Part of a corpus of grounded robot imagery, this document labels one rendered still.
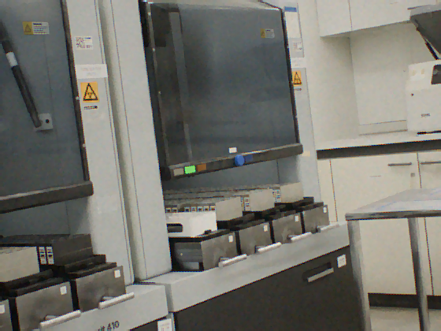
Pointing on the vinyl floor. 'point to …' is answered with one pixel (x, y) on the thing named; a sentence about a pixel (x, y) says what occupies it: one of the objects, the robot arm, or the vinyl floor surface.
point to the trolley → (419, 207)
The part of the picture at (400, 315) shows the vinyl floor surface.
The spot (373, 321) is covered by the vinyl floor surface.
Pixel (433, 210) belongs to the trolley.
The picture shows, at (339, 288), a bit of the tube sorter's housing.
